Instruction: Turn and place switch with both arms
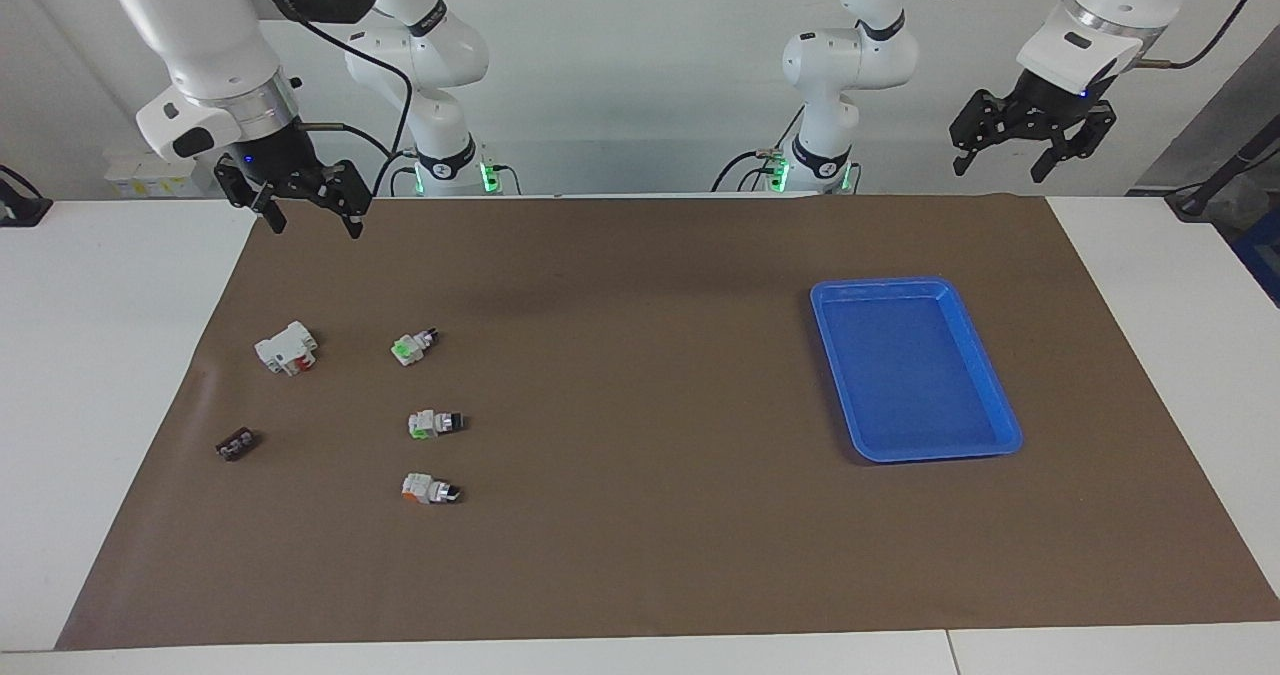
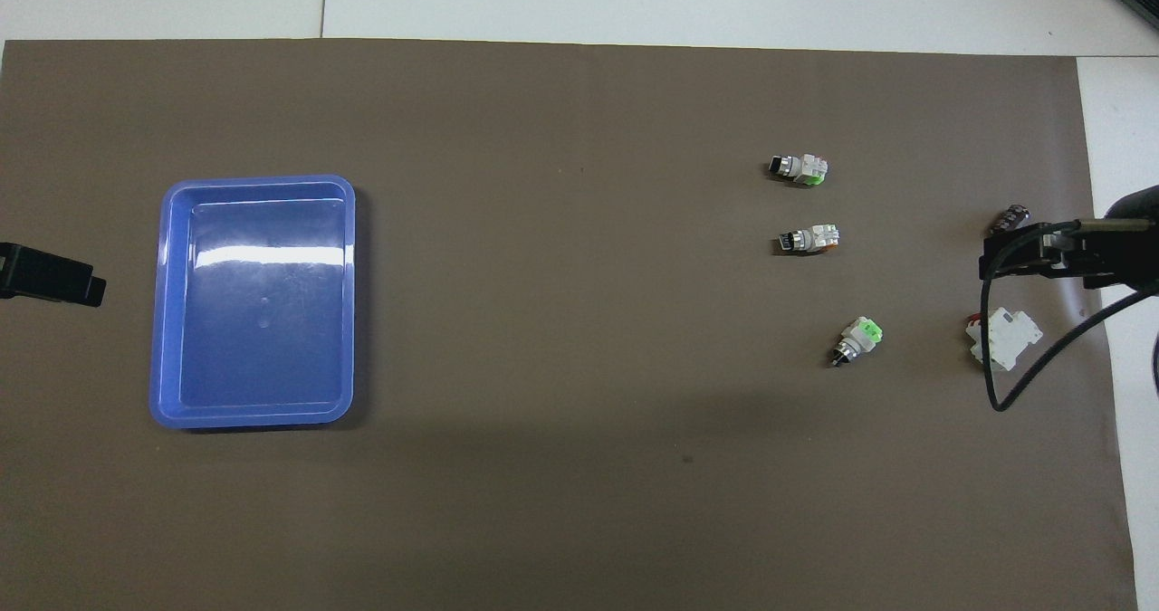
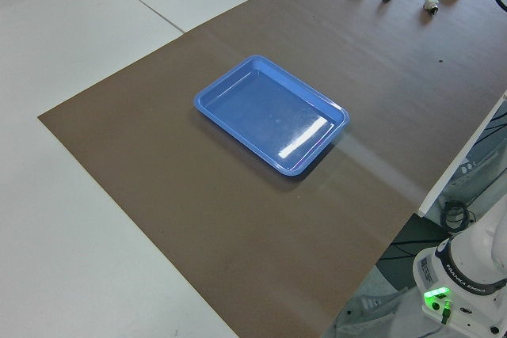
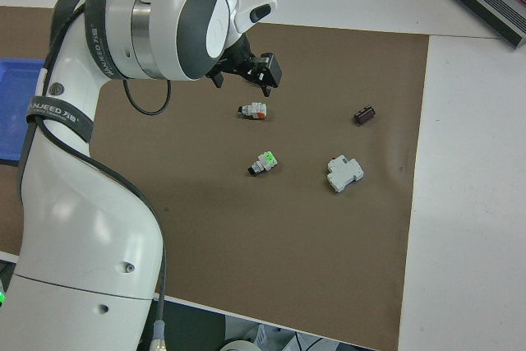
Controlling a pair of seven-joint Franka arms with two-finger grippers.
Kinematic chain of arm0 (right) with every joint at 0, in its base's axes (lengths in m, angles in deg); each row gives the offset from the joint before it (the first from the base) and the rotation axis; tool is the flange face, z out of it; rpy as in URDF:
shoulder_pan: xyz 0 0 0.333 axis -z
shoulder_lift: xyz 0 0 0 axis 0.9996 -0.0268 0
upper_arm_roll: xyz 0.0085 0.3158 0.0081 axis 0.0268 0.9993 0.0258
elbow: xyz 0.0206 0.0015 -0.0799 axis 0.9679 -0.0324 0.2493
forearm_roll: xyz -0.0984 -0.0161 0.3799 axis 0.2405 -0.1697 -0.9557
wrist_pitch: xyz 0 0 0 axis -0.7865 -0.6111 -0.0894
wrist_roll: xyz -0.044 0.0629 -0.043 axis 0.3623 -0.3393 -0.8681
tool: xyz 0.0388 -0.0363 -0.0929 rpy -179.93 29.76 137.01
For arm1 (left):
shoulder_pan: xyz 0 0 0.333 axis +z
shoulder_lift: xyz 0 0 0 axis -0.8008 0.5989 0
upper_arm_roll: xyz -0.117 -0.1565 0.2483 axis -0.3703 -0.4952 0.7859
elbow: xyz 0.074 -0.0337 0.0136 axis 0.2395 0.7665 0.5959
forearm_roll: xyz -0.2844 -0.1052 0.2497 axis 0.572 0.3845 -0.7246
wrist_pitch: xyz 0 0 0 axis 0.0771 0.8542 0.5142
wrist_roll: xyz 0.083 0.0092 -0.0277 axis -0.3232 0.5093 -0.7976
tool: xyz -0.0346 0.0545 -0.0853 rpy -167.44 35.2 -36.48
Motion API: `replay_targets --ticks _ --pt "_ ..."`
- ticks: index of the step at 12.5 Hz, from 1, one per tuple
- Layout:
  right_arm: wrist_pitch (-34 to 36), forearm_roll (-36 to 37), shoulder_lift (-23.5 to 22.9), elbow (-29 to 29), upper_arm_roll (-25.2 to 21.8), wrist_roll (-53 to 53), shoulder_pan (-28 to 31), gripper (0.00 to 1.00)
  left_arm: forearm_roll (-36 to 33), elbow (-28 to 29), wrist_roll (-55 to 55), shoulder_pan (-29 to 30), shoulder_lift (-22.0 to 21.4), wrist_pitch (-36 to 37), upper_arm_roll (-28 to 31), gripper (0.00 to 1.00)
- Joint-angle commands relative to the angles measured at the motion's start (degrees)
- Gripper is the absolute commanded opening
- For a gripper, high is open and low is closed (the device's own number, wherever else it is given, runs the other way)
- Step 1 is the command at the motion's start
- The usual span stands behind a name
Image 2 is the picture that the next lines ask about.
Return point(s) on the selector switch with green base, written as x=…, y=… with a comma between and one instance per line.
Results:
x=801, y=168

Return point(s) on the brown table mat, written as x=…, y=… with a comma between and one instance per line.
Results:
x=579, y=502

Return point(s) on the black cylindrical capacitor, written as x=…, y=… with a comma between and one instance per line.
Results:
x=1008, y=220

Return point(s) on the selector switch with orange base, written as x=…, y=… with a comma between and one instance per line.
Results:
x=812, y=239

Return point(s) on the selector switch with green block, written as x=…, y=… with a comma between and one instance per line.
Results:
x=858, y=338

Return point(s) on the white circuit breaker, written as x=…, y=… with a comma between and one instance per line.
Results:
x=1010, y=335

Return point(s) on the blue plastic tray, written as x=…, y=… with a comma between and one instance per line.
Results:
x=263, y=321

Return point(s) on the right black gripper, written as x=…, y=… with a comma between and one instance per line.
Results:
x=1132, y=249

